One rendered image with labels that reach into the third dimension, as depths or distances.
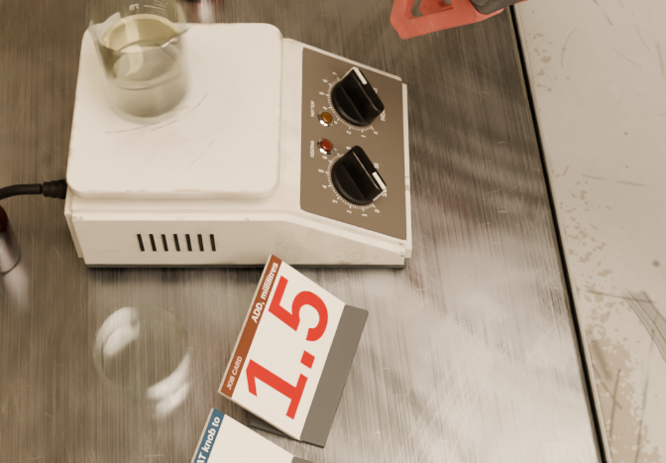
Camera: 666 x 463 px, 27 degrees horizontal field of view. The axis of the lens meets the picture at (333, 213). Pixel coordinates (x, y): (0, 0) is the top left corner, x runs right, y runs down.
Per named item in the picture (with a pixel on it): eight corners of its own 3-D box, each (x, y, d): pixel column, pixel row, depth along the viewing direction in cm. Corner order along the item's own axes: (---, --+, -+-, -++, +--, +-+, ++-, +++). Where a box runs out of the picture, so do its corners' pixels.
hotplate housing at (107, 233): (404, 99, 91) (410, 23, 84) (409, 276, 84) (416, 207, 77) (65, 98, 91) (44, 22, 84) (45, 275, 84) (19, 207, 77)
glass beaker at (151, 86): (93, 126, 80) (70, 39, 73) (117, 52, 83) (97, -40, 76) (195, 140, 79) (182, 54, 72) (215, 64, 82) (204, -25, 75)
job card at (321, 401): (369, 312, 83) (370, 281, 79) (324, 449, 79) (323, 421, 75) (272, 286, 84) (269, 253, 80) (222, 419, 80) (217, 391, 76)
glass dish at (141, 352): (105, 316, 83) (100, 299, 81) (196, 322, 83) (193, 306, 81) (89, 402, 80) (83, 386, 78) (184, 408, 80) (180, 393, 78)
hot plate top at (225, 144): (283, 30, 84) (283, 21, 83) (279, 199, 78) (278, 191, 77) (85, 30, 84) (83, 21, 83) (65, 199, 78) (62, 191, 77)
